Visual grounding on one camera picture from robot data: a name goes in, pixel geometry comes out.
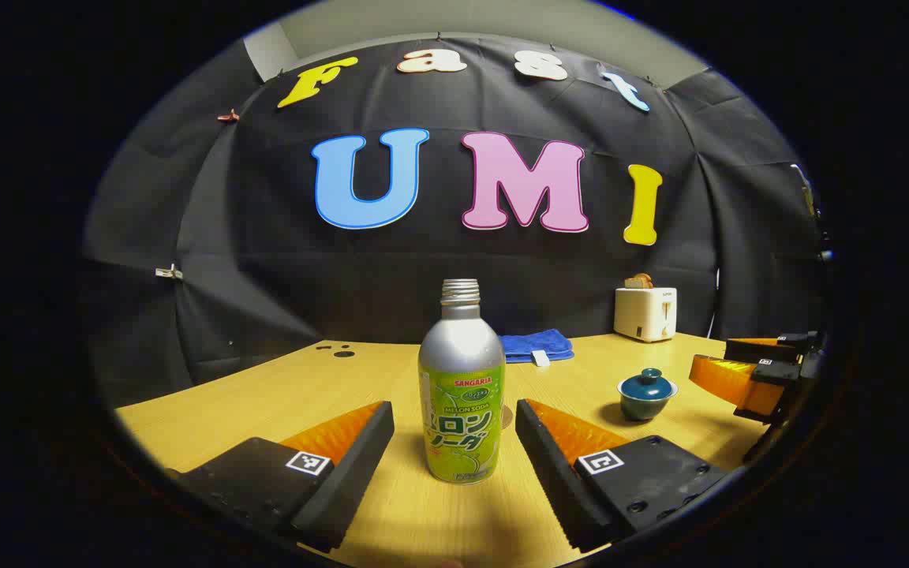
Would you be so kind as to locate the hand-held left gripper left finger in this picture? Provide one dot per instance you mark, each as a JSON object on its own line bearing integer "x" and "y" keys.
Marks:
{"x": 352, "y": 473}

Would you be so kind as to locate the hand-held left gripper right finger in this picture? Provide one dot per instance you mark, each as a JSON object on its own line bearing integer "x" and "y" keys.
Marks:
{"x": 551, "y": 473}

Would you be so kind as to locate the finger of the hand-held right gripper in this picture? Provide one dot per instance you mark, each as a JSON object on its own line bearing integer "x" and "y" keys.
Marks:
{"x": 727, "y": 380}
{"x": 754, "y": 347}

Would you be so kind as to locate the silver green water bottle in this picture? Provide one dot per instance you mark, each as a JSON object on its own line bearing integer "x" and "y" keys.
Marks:
{"x": 461, "y": 355}

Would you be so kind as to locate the white toaster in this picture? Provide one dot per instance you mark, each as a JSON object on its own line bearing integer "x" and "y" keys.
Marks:
{"x": 642, "y": 314}

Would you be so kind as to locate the blue folded towel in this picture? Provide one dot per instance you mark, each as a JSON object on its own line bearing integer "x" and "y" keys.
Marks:
{"x": 533, "y": 344}

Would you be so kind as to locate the toast slice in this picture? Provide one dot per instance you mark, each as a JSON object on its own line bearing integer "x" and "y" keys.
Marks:
{"x": 638, "y": 282}

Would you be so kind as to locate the black backdrop cloth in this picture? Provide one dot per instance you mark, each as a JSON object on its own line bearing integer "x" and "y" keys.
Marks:
{"x": 265, "y": 276}

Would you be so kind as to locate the metal cloth clip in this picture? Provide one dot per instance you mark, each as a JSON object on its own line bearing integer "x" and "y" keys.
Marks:
{"x": 168, "y": 274}

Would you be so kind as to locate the copper cloth clip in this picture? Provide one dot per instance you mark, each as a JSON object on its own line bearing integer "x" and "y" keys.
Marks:
{"x": 228, "y": 117}

